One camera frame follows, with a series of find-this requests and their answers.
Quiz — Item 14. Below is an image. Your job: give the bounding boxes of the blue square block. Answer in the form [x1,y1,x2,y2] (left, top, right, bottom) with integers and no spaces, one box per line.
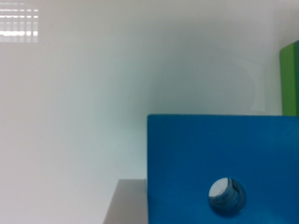
[148,115,299,224]

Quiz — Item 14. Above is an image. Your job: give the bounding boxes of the green square block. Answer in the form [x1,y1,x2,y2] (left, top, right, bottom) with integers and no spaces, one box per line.
[279,41,299,116]

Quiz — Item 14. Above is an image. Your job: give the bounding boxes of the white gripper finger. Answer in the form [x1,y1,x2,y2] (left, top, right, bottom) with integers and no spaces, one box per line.
[103,179,148,224]

